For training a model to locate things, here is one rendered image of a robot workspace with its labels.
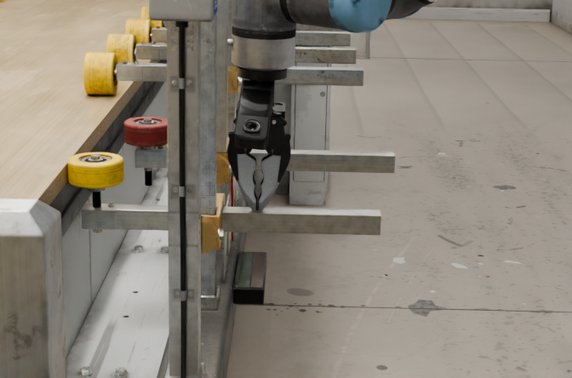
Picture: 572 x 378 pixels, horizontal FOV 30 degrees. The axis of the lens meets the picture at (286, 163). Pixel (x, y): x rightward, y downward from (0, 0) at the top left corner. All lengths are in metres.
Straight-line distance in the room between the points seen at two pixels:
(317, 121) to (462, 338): 1.42
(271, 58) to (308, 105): 2.86
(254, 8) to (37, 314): 1.03
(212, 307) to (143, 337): 0.16
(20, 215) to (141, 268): 1.48
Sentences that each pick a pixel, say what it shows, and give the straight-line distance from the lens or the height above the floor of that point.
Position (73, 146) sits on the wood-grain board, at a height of 0.90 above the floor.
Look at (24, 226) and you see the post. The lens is 0.47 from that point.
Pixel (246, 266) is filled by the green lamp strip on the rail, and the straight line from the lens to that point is 1.72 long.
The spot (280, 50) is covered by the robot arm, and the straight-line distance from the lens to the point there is 1.48.
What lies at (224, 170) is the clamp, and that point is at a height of 0.85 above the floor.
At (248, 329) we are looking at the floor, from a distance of 3.24.
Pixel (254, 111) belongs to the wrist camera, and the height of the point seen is 0.99.
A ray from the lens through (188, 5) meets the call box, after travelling 1.17.
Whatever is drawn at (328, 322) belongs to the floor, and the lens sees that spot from 3.30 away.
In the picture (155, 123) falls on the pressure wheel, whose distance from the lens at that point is 1.80.
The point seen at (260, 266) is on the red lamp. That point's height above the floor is 0.70.
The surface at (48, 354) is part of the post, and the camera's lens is 0.49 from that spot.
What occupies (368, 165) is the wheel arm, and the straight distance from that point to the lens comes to 1.79.
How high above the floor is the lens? 1.30
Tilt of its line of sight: 15 degrees down
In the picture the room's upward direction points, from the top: 1 degrees clockwise
